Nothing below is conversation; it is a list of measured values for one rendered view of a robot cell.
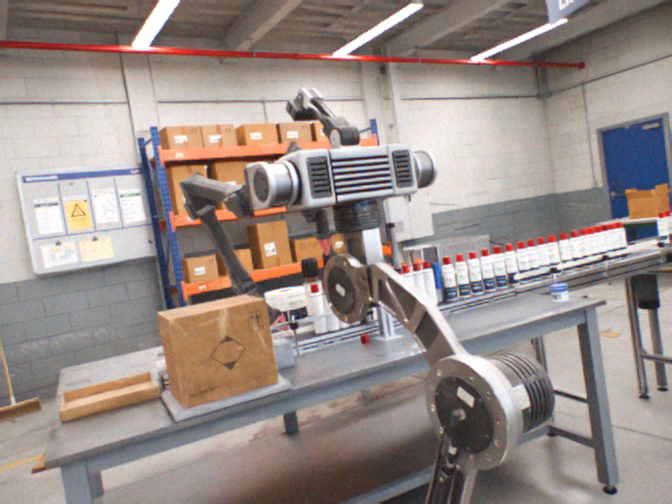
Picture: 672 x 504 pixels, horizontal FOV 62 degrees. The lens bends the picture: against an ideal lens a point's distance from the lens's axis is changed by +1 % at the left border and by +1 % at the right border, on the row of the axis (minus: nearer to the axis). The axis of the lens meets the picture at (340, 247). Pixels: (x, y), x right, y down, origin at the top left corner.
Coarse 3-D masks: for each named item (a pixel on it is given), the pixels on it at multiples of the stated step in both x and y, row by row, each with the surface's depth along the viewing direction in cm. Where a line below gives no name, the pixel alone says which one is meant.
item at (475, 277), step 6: (474, 252) 258; (474, 258) 258; (468, 264) 260; (474, 264) 257; (474, 270) 258; (480, 270) 259; (474, 276) 258; (480, 276) 258; (474, 282) 258; (480, 282) 258; (474, 288) 259; (480, 288) 258; (474, 294) 259; (480, 294) 258
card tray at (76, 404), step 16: (112, 384) 204; (128, 384) 206; (144, 384) 205; (64, 400) 196; (80, 400) 197; (96, 400) 193; (112, 400) 180; (128, 400) 182; (144, 400) 184; (64, 416) 174; (80, 416) 176
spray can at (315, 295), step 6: (312, 288) 224; (318, 288) 225; (312, 294) 224; (318, 294) 224; (312, 300) 224; (318, 300) 223; (312, 306) 224; (318, 306) 223; (312, 312) 225; (318, 312) 223; (324, 312) 225; (324, 318) 225; (318, 324) 224; (324, 324) 224; (318, 330) 224; (324, 330) 224
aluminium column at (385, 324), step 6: (378, 234) 219; (378, 240) 219; (378, 246) 219; (378, 312) 222; (384, 312) 220; (378, 318) 222; (384, 318) 220; (390, 318) 221; (378, 324) 223; (384, 324) 220; (390, 324) 221; (384, 330) 220; (390, 330) 221; (384, 336) 220; (390, 336) 221
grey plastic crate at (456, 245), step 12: (444, 240) 474; (456, 240) 477; (468, 240) 434; (480, 240) 443; (408, 252) 442; (444, 252) 418; (456, 252) 426; (468, 252) 434; (480, 252) 443; (408, 264) 445; (480, 264) 443
